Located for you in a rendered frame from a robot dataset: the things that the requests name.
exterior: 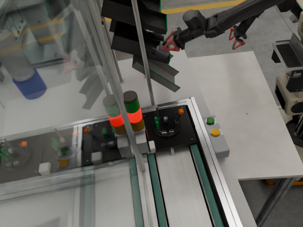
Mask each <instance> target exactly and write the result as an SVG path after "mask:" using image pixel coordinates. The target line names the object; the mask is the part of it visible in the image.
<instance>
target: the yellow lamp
mask: <svg viewBox="0 0 303 227"><path fill-rule="evenodd" d="M130 124H131V127H132V130H133V131H134V132H139V131H141V130H142V129H143V128H144V127H145V124H144V120H143V117H142V119H141V121H139V122H137V123H131V122H130Z"/></svg>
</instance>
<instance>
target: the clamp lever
mask: <svg viewBox="0 0 303 227"><path fill-rule="evenodd" d="M183 113H184V111H183V109H179V110H178V111H175V114H178V115H177V118H176V122H179V119H180V117H181V115H182V114H183Z"/></svg>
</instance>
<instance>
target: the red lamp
mask: <svg viewBox="0 0 303 227"><path fill-rule="evenodd" d="M127 114H128V117H129V121H130V122H131V123H137V122H139V121H141V119H142V112H141V108H140V109H139V110H138V111H137V112H135V113H127Z"/></svg>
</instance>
